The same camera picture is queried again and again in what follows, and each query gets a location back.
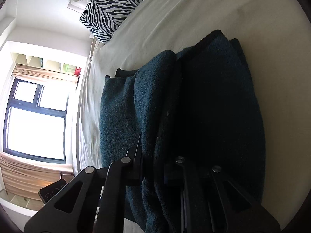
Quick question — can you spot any teal knit sweater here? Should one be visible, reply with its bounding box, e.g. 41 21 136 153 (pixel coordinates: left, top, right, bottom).
99 30 265 232

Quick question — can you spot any dark framed window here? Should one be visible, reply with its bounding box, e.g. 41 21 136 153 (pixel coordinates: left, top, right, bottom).
3 78 69 163

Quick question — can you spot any beige roller blind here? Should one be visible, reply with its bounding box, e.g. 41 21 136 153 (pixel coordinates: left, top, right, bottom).
12 64 79 84

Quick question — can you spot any beige bed sheet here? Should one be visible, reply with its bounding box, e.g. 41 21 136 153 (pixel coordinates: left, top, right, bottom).
75 0 310 228

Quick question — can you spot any zebra print pillow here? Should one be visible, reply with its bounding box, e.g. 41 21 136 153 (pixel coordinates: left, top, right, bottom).
79 0 144 44

